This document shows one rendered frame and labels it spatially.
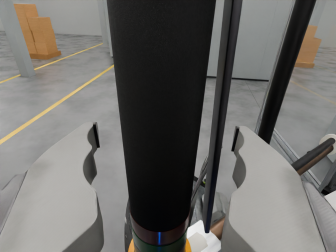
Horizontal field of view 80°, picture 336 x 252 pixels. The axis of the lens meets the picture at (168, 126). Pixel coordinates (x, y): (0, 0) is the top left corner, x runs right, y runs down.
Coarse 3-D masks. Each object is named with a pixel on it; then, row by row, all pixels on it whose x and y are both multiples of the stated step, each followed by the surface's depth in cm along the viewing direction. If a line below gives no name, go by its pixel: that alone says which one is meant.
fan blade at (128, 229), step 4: (128, 200) 71; (128, 204) 69; (128, 208) 68; (128, 212) 67; (128, 216) 66; (128, 220) 66; (124, 224) 73; (128, 224) 65; (124, 228) 73; (128, 228) 65; (124, 232) 73; (128, 232) 66; (124, 236) 73; (128, 236) 67; (132, 236) 59; (124, 240) 73; (128, 240) 68; (124, 244) 73; (128, 244) 68
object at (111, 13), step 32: (128, 0) 5; (160, 0) 5; (192, 0) 5; (128, 32) 5; (160, 32) 5; (192, 32) 5; (128, 64) 6; (160, 64) 6; (192, 64) 6; (128, 96) 6; (160, 96) 6; (192, 96) 7; (128, 128) 7; (160, 128) 7; (192, 128) 7; (128, 160) 8; (160, 160) 7; (192, 160) 8; (128, 192) 10; (160, 192) 8; (160, 224) 9
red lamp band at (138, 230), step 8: (136, 224) 10; (184, 224) 10; (136, 232) 11; (144, 232) 10; (152, 232) 10; (160, 232) 10; (168, 232) 10; (176, 232) 10; (144, 240) 10; (152, 240) 10; (160, 240) 10; (168, 240) 10
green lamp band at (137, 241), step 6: (132, 228) 11; (186, 228) 11; (132, 234) 12; (186, 234) 12; (138, 240) 11; (180, 240) 11; (138, 246) 11; (144, 246) 11; (150, 246) 10; (156, 246) 10; (162, 246) 10; (168, 246) 11; (174, 246) 11; (180, 246) 11
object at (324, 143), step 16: (304, 0) 10; (304, 16) 11; (288, 32) 11; (304, 32) 11; (288, 48) 11; (288, 64) 12; (272, 80) 13; (288, 80) 12; (272, 96) 13; (272, 112) 14; (272, 128) 14; (320, 144) 28; (304, 160) 25
